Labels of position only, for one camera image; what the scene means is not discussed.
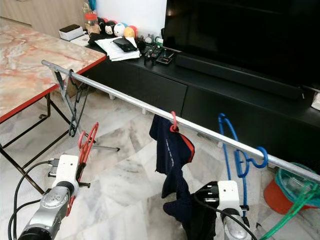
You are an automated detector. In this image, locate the black garment with green print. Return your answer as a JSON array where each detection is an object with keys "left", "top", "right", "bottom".
[{"left": 180, "top": 181, "right": 221, "bottom": 240}]

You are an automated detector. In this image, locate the red plastic clothes hanger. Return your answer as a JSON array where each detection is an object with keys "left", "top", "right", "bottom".
[
  {"left": 70, "top": 122, "right": 100, "bottom": 217},
  {"left": 169, "top": 111, "right": 196, "bottom": 161}
]

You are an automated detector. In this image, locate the blue plastic clothes hanger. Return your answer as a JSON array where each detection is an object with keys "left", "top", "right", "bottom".
[{"left": 217, "top": 113, "right": 270, "bottom": 216}]

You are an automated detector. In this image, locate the green plastic clothes hanger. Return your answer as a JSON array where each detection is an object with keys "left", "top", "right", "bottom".
[{"left": 260, "top": 185, "right": 320, "bottom": 240}]

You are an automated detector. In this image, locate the navy blue shirt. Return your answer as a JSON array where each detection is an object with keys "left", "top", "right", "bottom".
[{"left": 149, "top": 114, "right": 196, "bottom": 223}]

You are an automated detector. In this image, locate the orange bin with teal bag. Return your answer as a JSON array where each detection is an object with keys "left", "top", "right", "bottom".
[{"left": 263, "top": 162, "right": 320, "bottom": 216}]

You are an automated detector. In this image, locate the black television console cabinet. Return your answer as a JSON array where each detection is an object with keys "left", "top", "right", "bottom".
[{"left": 87, "top": 40, "right": 320, "bottom": 168}]

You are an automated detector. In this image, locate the black soundbar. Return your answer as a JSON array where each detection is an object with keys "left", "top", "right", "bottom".
[{"left": 175, "top": 52, "right": 306, "bottom": 101}]

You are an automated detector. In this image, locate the silver metal clothes rack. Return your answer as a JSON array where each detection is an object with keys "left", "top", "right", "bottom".
[{"left": 41, "top": 60, "right": 320, "bottom": 183}]

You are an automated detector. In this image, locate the black desk organiser tray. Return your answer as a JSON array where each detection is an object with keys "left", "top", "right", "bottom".
[{"left": 155, "top": 48, "right": 176, "bottom": 66}]

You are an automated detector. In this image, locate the white pink tissue box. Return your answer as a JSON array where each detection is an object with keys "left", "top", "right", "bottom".
[{"left": 311, "top": 90, "right": 320, "bottom": 111}]

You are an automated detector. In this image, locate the black flat screen television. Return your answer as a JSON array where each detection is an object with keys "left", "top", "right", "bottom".
[{"left": 162, "top": 0, "right": 320, "bottom": 91}]

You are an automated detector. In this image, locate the white paper stack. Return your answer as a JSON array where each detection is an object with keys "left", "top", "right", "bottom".
[{"left": 95, "top": 36, "right": 140, "bottom": 62}]

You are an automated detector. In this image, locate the black wallet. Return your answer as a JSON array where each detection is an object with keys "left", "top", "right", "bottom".
[{"left": 112, "top": 37, "right": 137, "bottom": 52}]

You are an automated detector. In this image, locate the orange yellow round plush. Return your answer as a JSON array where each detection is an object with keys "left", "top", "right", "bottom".
[{"left": 124, "top": 25, "right": 138, "bottom": 39}]

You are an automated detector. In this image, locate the white blue round plush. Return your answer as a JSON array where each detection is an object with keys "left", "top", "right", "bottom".
[{"left": 114, "top": 22, "right": 127, "bottom": 37}]

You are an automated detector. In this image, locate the black mickey face plush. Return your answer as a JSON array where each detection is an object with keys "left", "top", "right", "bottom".
[{"left": 104, "top": 20, "right": 117, "bottom": 36}]

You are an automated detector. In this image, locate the black red round plush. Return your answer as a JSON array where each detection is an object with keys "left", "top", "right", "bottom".
[{"left": 97, "top": 17, "right": 108, "bottom": 35}]

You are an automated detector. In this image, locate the clear jar with red lid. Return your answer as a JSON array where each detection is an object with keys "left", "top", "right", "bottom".
[{"left": 84, "top": 2, "right": 100, "bottom": 33}]

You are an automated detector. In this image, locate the white box with black lid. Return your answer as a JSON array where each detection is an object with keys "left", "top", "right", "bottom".
[{"left": 58, "top": 24, "right": 85, "bottom": 42}]

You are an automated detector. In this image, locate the beige wooden cabinet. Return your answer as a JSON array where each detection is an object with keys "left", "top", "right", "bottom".
[{"left": 0, "top": 0, "right": 87, "bottom": 38}]

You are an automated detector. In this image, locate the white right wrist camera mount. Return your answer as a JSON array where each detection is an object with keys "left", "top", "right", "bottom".
[{"left": 217, "top": 180, "right": 241, "bottom": 211}]

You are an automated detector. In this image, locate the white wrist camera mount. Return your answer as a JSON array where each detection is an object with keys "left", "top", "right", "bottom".
[
  {"left": 217, "top": 180, "right": 241, "bottom": 211},
  {"left": 55, "top": 154, "right": 82, "bottom": 188}
]

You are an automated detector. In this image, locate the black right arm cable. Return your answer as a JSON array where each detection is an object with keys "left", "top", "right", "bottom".
[{"left": 194, "top": 195, "right": 256, "bottom": 240}]

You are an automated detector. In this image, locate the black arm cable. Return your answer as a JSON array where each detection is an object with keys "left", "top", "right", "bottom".
[
  {"left": 7, "top": 159, "right": 60, "bottom": 240},
  {"left": 194, "top": 195, "right": 256, "bottom": 240}
]

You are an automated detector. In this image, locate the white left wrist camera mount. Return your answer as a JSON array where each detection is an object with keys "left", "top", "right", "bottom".
[{"left": 55, "top": 154, "right": 82, "bottom": 188}]

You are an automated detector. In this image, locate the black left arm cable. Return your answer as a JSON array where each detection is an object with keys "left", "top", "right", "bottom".
[{"left": 7, "top": 159, "right": 60, "bottom": 240}]

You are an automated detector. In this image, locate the black wire clothes hanger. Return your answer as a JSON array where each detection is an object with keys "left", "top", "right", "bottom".
[{"left": 67, "top": 75, "right": 88, "bottom": 137}]

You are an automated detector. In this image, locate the marble top table, dark frame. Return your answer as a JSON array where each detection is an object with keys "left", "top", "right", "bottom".
[{"left": 0, "top": 19, "right": 107, "bottom": 193}]

